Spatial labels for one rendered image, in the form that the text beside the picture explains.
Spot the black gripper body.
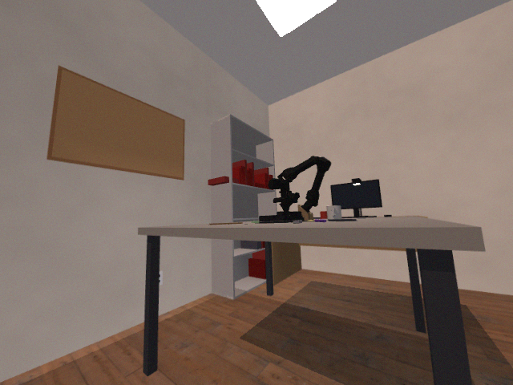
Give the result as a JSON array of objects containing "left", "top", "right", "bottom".
[{"left": 273, "top": 188, "right": 297, "bottom": 204}]

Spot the grey mug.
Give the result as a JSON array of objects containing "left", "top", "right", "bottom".
[{"left": 326, "top": 205, "right": 341, "bottom": 219}]

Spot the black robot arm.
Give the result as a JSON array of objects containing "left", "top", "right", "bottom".
[{"left": 269, "top": 156, "right": 331, "bottom": 212}]

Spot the black desk phone casing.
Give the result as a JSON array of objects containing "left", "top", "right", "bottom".
[{"left": 259, "top": 215, "right": 305, "bottom": 223}]

